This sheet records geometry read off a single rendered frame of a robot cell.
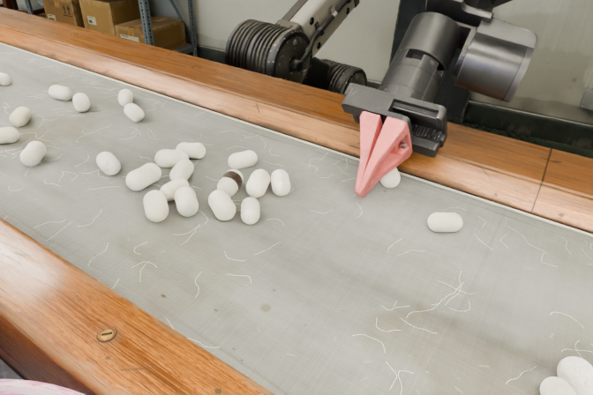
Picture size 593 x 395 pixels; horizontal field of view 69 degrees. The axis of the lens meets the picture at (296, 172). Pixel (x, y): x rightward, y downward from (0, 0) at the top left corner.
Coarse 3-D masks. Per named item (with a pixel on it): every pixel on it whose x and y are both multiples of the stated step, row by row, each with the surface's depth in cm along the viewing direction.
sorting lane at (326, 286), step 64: (0, 64) 75; (64, 64) 75; (64, 128) 55; (128, 128) 56; (192, 128) 57; (256, 128) 57; (0, 192) 43; (64, 192) 44; (128, 192) 44; (320, 192) 45; (384, 192) 46; (448, 192) 46; (64, 256) 36; (128, 256) 36; (192, 256) 37; (256, 256) 37; (320, 256) 37; (384, 256) 37; (448, 256) 38; (512, 256) 38; (576, 256) 38; (192, 320) 31; (256, 320) 31; (320, 320) 31; (384, 320) 32; (448, 320) 32; (512, 320) 32; (576, 320) 32; (320, 384) 27; (384, 384) 27; (448, 384) 28; (512, 384) 28
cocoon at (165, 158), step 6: (162, 150) 47; (168, 150) 47; (174, 150) 48; (180, 150) 48; (156, 156) 47; (162, 156) 47; (168, 156) 47; (174, 156) 47; (180, 156) 47; (186, 156) 48; (156, 162) 47; (162, 162) 47; (168, 162) 47; (174, 162) 47
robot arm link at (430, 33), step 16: (416, 16) 46; (432, 16) 45; (416, 32) 45; (432, 32) 44; (448, 32) 44; (464, 32) 45; (400, 48) 45; (416, 48) 44; (432, 48) 44; (448, 48) 44; (464, 48) 44; (448, 64) 45
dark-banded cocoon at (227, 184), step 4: (236, 172) 44; (240, 172) 45; (220, 180) 43; (224, 180) 43; (228, 180) 43; (232, 180) 43; (220, 184) 43; (224, 184) 43; (228, 184) 43; (232, 184) 43; (236, 184) 43; (220, 188) 43; (224, 188) 43; (228, 188) 43; (232, 188) 43; (236, 188) 43; (228, 192) 43; (232, 192) 43
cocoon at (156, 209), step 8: (152, 192) 41; (160, 192) 41; (144, 200) 40; (152, 200) 40; (160, 200) 40; (152, 208) 39; (160, 208) 39; (168, 208) 40; (152, 216) 39; (160, 216) 39
